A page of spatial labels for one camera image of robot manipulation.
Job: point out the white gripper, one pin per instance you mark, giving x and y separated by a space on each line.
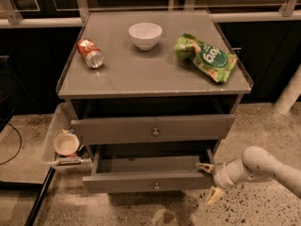
220 174

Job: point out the grey drawer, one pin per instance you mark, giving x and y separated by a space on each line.
149 168
152 129

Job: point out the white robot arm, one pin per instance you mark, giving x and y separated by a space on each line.
255 164

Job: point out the grey drawer cabinet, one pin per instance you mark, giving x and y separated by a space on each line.
154 83

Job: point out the grey top drawer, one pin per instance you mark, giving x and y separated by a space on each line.
152 129

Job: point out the green chip bag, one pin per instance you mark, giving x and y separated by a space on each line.
212 61

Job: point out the small beige bowl in bin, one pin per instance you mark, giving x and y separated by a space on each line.
66 144

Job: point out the clear plastic storage bin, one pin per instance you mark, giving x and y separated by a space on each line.
61 124

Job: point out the white ceramic bowl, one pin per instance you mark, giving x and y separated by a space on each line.
145 35

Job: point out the orange soda can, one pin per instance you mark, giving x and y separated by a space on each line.
91 53

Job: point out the white post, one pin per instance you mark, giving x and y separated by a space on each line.
290 94

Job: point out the metal railing frame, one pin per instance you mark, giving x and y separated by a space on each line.
45 12

